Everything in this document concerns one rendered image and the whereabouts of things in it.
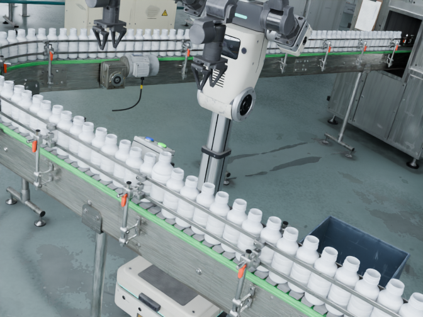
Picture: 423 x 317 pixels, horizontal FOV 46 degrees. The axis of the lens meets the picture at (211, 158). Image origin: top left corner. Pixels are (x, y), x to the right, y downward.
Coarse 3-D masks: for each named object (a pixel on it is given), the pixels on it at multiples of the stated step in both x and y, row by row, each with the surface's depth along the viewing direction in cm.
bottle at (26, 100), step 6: (24, 90) 193; (24, 96) 191; (30, 96) 192; (24, 102) 192; (30, 102) 193; (18, 114) 195; (24, 114) 193; (18, 120) 197; (24, 120) 194; (18, 126) 198; (24, 132) 197
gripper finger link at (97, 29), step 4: (96, 28) 175; (100, 28) 174; (96, 32) 176; (100, 32) 174; (104, 32) 173; (108, 32) 174; (96, 36) 177; (104, 36) 174; (100, 40) 178; (104, 40) 176; (100, 44) 178; (104, 44) 177; (100, 48) 179
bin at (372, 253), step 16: (320, 224) 183; (336, 224) 189; (320, 240) 192; (336, 240) 191; (352, 240) 187; (368, 240) 183; (352, 256) 189; (368, 256) 185; (384, 256) 181; (400, 256) 177; (384, 272) 183; (400, 272) 175
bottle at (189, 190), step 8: (192, 176) 155; (192, 184) 152; (184, 192) 153; (192, 192) 153; (192, 200) 154; (184, 208) 155; (192, 208) 155; (184, 216) 156; (192, 216) 157; (184, 224) 157
